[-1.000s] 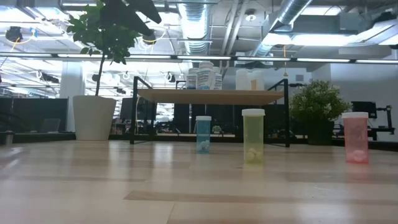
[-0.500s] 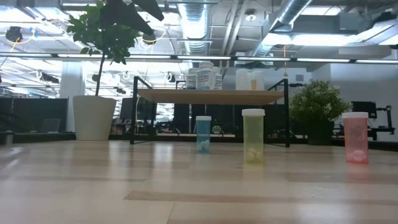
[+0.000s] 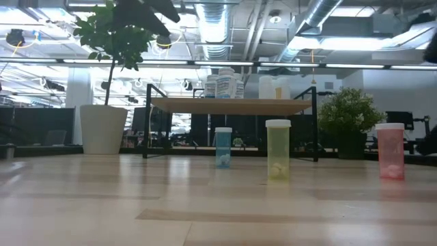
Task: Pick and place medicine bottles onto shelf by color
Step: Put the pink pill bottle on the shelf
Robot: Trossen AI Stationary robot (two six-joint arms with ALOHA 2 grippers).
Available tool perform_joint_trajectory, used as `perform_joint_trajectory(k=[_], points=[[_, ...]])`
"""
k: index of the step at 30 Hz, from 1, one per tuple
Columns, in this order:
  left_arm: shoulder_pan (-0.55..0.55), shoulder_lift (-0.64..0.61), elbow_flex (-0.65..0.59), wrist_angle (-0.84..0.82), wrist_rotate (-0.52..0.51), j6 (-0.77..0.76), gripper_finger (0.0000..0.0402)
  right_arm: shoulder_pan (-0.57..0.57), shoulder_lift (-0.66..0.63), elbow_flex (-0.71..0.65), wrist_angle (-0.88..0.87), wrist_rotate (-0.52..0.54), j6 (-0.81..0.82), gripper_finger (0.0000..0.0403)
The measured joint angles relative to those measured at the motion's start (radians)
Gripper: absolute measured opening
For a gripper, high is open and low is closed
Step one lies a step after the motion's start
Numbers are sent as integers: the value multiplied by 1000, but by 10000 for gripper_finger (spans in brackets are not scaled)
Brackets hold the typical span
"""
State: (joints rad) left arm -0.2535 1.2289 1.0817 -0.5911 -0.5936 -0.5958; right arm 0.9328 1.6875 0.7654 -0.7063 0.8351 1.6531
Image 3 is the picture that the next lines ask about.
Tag pink translucent pill vial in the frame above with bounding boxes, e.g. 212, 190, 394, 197
375, 122, 406, 180

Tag wooden shelf black metal legs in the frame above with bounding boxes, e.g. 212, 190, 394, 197
142, 83, 319, 163

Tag long ceiling light strip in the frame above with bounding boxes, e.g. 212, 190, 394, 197
324, 63, 385, 69
389, 64, 435, 71
194, 60, 255, 67
0, 58, 57, 64

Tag dark background monitor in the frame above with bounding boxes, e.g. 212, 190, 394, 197
131, 107, 173, 133

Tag tree in white planter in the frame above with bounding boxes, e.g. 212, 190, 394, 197
72, 0, 158, 155

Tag blue translucent pill vial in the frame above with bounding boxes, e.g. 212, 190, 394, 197
214, 126, 233, 169

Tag dark office partition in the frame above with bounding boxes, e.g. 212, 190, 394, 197
0, 107, 76, 146

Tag yellow translucent pill vial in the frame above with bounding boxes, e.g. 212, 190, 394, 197
265, 119, 292, 181

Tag bright rectangular ceiling light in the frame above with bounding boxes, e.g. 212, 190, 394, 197
290, 36, 386, 52

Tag small grey cup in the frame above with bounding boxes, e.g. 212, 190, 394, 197
3, 143, 16, 160

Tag bushy potted plant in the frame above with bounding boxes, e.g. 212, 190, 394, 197
317, 87, 386, 161

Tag black computer monitor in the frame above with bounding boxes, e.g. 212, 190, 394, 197
385, 111, 414, 131

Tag black ceiling cable reel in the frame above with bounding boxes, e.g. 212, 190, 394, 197
5, 29, 25, 47
156, 31, 172, 50

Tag silver spiral air duct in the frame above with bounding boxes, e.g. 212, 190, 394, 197
196, 3, 235, 61
276, 0, 344, 62

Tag yellow hanging cord with cone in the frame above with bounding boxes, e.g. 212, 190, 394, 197
309, 49, 317, 85

